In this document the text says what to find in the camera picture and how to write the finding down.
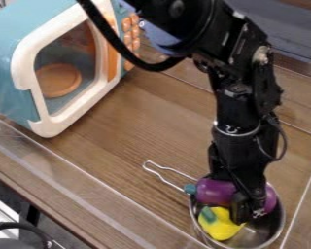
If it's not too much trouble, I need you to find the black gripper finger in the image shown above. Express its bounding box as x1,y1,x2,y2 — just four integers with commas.
206,144,230,180
229,192,250,225

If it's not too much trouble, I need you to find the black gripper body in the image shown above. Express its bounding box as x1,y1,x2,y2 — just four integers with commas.
205,124,281,217

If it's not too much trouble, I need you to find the purple toy eggplant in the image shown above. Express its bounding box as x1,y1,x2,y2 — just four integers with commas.
182,177,277,216

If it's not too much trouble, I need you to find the silver pot with wire handle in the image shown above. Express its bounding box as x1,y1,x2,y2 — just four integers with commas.
142,160,285,249

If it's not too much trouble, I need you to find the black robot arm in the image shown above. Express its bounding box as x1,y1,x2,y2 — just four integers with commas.
119,0,285,224

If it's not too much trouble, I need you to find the yellow toy vegetable piece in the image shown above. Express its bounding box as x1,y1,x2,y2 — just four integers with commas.
197,206,244,241

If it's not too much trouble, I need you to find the clear acrylic front barrier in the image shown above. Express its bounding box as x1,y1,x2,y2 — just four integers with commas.
0,119,208,249

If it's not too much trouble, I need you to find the blue toy microwave oven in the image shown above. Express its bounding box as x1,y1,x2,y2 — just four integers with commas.
0,0,133,138

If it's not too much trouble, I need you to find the black cable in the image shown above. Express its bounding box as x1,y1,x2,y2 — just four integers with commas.
74,0,188,73

